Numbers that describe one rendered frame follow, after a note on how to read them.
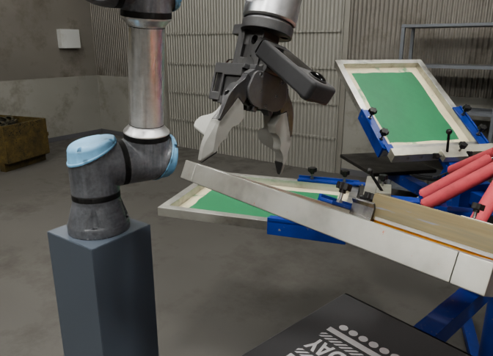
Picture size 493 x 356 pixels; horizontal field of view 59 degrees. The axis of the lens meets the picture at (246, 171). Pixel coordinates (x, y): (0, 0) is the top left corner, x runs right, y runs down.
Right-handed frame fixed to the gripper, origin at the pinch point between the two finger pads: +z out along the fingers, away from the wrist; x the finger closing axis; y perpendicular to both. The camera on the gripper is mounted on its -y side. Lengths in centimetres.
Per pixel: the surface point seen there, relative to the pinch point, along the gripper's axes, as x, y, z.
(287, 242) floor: -252, 193, 77
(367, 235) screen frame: -10.8, -13.9, 4.7
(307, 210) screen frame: -10.8, -3.2, 4.1
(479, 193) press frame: -166, 25, -3
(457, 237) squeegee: -70, -4, 8
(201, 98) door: -369, 520, -48
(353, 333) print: -58, 10, 38
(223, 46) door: -356, 476, -126
